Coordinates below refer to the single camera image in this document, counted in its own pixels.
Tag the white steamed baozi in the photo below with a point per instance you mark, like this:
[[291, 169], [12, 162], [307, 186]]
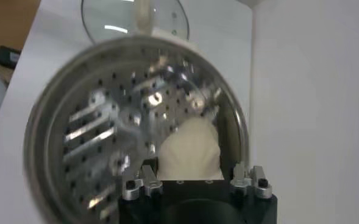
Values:
[[189, 149]]

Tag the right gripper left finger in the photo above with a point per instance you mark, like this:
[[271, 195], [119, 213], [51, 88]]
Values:
[[148, 182]]

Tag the round glass pot lid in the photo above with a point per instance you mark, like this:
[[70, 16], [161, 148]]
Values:
[[112, 18]]

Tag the black power brick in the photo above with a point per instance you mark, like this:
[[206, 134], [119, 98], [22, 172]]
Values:
[[8, 57]]

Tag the stainless steel steamer basket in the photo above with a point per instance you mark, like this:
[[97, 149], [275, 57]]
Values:
[[90, 121]]

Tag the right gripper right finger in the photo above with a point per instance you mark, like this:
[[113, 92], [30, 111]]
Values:
[[258, 182]]

